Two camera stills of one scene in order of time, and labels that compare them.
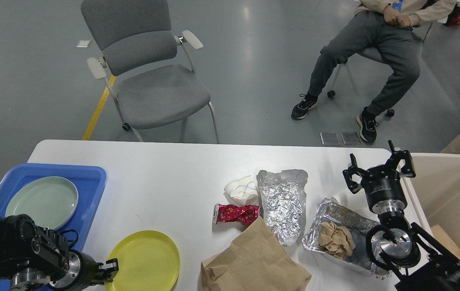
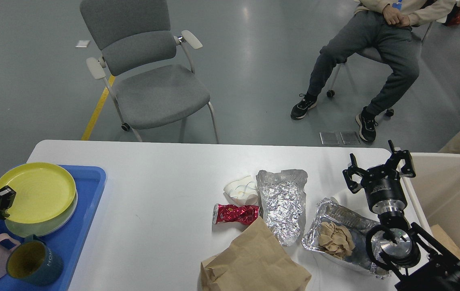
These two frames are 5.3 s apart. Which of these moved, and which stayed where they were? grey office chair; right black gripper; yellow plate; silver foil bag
Moved: yellow plate
Stayed: grey office chair; right black gripper; silver foil bag
